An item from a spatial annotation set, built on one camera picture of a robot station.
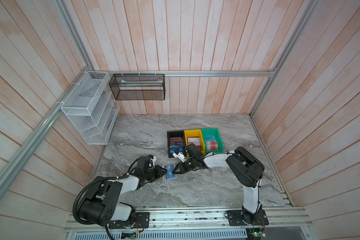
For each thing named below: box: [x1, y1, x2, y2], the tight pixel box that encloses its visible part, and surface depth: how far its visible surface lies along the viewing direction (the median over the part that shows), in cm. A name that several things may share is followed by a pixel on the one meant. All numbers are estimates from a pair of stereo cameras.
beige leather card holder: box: [165, 164, 178, 180], surface depth 90 cm
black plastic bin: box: [167, 130, 185, 159], surface depth 103 cm
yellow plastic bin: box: [184, 129, 206, 155], surface depth 103 cm
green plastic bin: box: [201, 128, 224, 153], surface depth 103 cm
